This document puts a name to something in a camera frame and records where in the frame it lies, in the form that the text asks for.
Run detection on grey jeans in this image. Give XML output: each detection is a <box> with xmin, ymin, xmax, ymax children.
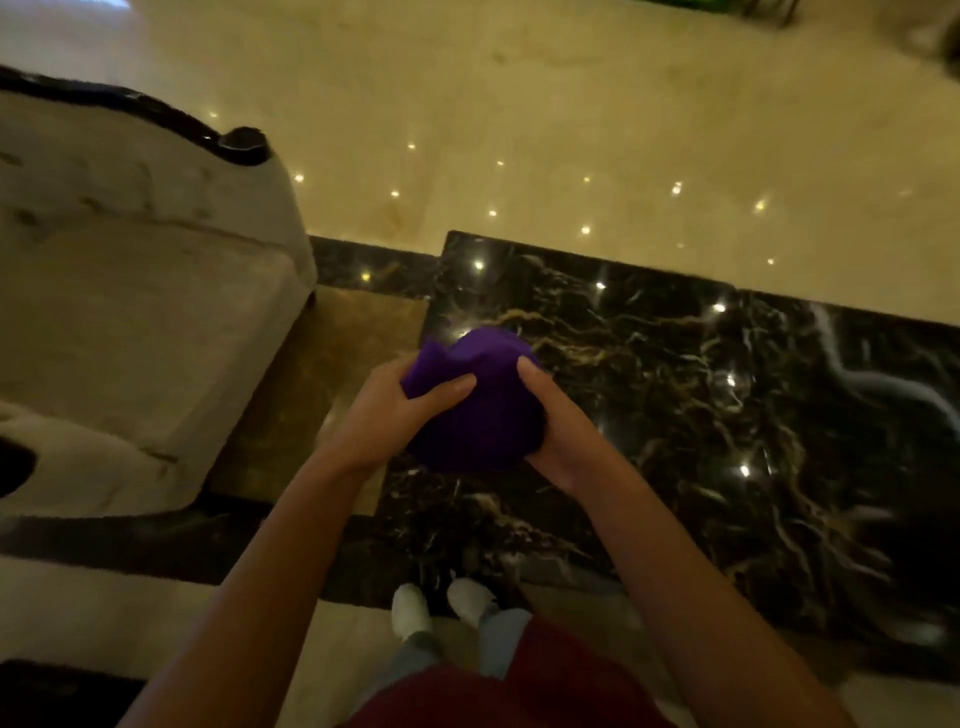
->
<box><xmin>352</xmin><ymin>606</ymin><xmax>535</xmax><ymax>714</ymax></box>

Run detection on white right shoe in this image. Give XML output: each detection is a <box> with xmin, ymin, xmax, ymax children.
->
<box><xmin>447</xmin><ymin>576</ymin><xmax>499</xmax><ymax>630</ymax></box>

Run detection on purple cloth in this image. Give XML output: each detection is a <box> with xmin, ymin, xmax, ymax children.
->
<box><xmin>399</xmin><ymin>325</ymin><xmax>548</xmax><ymax>474</ymax></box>

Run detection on dark red shirt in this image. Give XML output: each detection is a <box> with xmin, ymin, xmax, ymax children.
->
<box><xmin>339</xmin><ymin>616</ymin><xmax>676</xmax><ymax>728</ymax></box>

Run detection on white left shoe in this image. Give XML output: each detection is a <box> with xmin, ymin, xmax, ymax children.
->
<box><xmin>390</xmin><ymin>583</ymin><xmax>434</xmax><ymax>642</ymax></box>

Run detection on person's right hand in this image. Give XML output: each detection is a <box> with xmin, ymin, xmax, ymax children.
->
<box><xmin>516</xmin><ymin>356</ymin><xmax>624</xmax><ymax>499</ymax></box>

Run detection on person's left forearm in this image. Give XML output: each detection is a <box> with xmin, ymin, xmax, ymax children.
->
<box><xmin>118</xmin><ymin>442</ymin><xmax>391</xmax><ymax>728</ymax></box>

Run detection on person's left hand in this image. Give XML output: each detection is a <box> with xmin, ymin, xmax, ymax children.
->
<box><xmin>324</xmin><ymin>355</ymin><xmax>478</xmax><ymax>481</ymax></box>

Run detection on person's right forearm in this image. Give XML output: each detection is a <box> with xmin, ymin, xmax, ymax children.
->
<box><xmin>566</xmin><ymin>457</ymin><xmax>856</xmax><ymax>728</ymax></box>

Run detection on beige upholstered armchair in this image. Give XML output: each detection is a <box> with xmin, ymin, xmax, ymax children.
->
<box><xmin>0</xmin><ymin>65</ymin><xmax>319</xmax><ymax>520</ymax></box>

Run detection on white shoe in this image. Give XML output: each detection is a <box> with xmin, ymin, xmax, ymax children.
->
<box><xmin>447</xmin><ymin>576</ymin><xmax>499</xmax><ymax>630</ymax></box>
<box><xmin>390</xmin><ymin>583</ymin><xmax>434</xmax><ymax>642</ymax></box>

